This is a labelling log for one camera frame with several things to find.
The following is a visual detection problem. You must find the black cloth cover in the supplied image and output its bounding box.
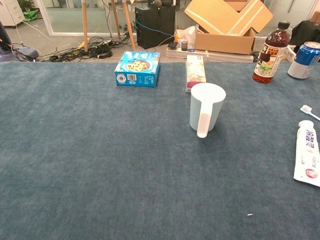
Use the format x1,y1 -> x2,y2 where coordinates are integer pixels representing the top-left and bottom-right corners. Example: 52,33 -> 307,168
289,20 -> 320,47

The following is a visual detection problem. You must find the white cabinet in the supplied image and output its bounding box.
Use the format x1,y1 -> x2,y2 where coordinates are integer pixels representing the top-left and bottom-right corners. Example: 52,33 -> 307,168
0,0 -> 26,28

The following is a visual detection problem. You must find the wooden easel leg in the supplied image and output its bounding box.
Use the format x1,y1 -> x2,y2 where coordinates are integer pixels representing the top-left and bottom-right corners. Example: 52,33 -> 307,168
81,0 -> 90,53
111,0 -> 122,38
121,0 -> 137,52

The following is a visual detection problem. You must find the dark tea bottle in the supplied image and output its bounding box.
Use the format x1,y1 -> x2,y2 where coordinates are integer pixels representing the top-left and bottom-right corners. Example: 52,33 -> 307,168
252,20 -> 291,85

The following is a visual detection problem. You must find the aluminium rail bundle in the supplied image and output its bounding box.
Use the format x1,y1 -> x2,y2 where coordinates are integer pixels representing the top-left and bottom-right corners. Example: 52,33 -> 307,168
165,47 -> 255,63

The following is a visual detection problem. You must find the blue table mat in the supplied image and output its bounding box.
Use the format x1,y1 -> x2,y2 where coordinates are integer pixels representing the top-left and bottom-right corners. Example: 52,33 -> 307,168
0,61 -> 320,240

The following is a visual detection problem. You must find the light blue toothbrush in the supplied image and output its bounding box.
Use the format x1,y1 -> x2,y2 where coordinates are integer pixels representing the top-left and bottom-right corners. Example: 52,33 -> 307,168
300,104 -> 320,121

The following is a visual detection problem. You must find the black cable tangle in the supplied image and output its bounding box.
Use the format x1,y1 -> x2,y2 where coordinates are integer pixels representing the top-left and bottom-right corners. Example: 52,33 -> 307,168
41,36 -> 131,63

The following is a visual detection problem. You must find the open cardboard box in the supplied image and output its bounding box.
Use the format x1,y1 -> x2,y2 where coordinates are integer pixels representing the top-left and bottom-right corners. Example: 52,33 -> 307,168
184,0 -> 274,56

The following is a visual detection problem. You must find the blue cookie box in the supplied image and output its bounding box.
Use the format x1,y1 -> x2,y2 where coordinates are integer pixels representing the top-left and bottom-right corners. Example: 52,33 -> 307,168
114,51 -> 161,88

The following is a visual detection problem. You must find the dark blue machine base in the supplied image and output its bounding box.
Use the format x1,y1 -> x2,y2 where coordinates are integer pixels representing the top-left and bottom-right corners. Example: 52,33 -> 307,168
0,21 -> 40,63

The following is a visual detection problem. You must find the light blue plastic mug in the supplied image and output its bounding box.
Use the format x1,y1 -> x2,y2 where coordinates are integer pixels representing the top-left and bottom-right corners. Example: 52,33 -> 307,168
189,82 -> 227,139

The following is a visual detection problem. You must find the green bag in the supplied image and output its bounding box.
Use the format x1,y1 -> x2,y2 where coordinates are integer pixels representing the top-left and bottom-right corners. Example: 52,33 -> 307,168
22,8 -> 40,23

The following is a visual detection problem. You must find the green potted plant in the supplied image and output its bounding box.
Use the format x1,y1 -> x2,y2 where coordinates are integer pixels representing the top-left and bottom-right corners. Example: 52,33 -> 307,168
16,0 -> 36,12

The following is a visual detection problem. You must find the white pink toothpaste tube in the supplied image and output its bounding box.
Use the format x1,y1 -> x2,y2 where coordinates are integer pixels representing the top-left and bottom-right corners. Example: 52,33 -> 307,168
293,120 -> 320,188

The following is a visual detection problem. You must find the white plastic object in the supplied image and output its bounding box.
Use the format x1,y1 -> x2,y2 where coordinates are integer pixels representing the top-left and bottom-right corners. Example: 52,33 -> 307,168
282,45 -> 298,63

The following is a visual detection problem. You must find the white plastic bag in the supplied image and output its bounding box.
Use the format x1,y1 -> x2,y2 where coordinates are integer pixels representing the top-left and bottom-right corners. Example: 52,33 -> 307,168
175,25 -> 197,50

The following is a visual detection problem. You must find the black computer tower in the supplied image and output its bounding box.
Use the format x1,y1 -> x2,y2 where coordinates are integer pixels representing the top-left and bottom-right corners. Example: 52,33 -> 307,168
134,4 -> 177,50

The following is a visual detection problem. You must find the floral white and pink box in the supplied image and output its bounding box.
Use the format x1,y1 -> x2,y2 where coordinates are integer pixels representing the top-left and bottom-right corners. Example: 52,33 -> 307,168
185,54 -> 208,93

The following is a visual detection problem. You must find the blue white drink can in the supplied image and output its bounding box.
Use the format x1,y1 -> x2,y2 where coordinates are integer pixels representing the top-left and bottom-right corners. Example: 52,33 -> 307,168
287,41 -> 320,80

